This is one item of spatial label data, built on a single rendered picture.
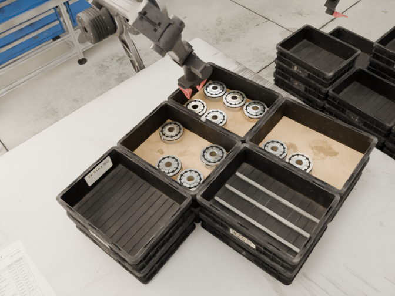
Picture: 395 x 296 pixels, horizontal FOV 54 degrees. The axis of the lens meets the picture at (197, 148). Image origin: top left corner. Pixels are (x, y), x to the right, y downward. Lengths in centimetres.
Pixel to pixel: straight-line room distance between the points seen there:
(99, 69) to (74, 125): 147
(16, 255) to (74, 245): 22
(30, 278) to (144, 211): 49
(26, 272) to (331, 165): 122
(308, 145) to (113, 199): 80
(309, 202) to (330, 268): 24
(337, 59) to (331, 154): 107
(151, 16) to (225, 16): 275
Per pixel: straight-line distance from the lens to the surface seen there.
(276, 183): 151
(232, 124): 168
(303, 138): 165
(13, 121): 327
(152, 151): 162
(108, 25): 222
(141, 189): 152
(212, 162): 152
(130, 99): 204
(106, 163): 155
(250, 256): 146
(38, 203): 180
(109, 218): 149
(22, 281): 166
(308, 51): 261
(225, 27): 365
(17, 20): 313
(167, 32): 108
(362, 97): 254
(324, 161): 160
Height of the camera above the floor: 209
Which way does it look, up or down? 52 degrees down
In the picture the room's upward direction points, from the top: 7 degrees counter-clockwise
